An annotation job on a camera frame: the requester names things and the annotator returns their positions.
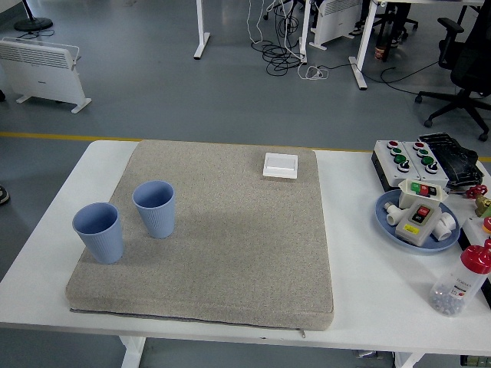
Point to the green box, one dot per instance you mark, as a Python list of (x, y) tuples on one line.
[(475, 362)]

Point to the white pipe fitting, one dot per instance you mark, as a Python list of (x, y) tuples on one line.
[(447, 226), (393, 218)]

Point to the white wall switch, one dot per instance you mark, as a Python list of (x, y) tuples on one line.
[(280, 165)]

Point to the white three-button switch box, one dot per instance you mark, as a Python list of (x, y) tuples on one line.
[(408, 199)]

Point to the grey two-button switch box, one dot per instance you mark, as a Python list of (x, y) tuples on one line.
[(416, 230)]

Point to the blue ribbed cup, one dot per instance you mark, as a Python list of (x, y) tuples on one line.
[(99, 245), (155, 222)]

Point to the white emergency stop box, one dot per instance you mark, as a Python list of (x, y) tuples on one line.
[(473, 227)]

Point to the grey four-button control box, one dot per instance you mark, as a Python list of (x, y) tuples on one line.
[(385, 165), (419, 165)]

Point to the white table leg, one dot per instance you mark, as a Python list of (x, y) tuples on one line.
[(132, 350), (408, 360)]

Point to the brass valve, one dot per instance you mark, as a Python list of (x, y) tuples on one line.
[(483, 206)]

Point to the black fan stand base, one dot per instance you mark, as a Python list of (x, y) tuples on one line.
[(33, 25)]

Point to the grey-brown mat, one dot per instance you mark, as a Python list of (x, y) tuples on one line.
[(230, 249)]

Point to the blue plate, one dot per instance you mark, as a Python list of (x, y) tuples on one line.
[(382, 221)]

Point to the white desk leg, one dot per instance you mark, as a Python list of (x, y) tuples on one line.
[(305, 34), (201, 30), (362, 46)]

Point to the black office chair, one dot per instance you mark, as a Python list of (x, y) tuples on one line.
[(468, 73)]

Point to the clear bottle red cap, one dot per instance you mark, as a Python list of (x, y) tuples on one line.
[(456, 287)]

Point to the black white shoe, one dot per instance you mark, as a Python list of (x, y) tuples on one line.
[(358, 27), (399, 39), (3, 194)]

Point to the white panel heater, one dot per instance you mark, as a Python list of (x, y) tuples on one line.
[(337, 23), (38, 73)]

